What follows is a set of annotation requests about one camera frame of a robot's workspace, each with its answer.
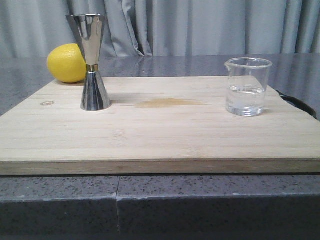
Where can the wooden cutting board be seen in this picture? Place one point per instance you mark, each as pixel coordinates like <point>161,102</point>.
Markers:
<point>155,125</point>

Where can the grey curtain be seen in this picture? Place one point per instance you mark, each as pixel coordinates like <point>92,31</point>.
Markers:
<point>32,28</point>

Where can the steel double jigger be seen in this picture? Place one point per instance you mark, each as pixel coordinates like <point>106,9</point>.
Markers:
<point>88,30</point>

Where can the clear glass beaker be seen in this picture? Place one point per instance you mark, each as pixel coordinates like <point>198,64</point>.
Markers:
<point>247,84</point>

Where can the yellow lemon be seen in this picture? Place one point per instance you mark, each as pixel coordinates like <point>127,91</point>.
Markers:
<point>66,64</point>

